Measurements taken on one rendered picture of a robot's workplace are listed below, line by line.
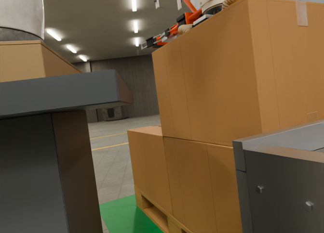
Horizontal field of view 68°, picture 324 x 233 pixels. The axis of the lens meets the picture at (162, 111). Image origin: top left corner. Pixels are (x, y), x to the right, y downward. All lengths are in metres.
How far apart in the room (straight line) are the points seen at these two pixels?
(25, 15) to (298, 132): 0.62
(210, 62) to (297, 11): 0.28
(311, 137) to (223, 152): 0.27
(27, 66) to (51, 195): 0.21
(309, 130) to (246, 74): 0.20
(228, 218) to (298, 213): 0.45
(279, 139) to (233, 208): 0.35
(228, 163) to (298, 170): 0.39
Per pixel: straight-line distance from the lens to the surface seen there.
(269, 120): 0.68
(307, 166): 0.41
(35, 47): 0.42
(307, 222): 0.45
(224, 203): 0.87
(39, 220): 0.49
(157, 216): 1.59
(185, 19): 1.20
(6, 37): 0.55
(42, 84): 0.31
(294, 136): 0.60
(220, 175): 0.84
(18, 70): 0.43
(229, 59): 0.73
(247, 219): 0.55
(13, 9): 0.57
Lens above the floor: 0.70
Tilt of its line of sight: 2 degrees down
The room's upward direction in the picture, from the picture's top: 7 degrees counter-clockwise
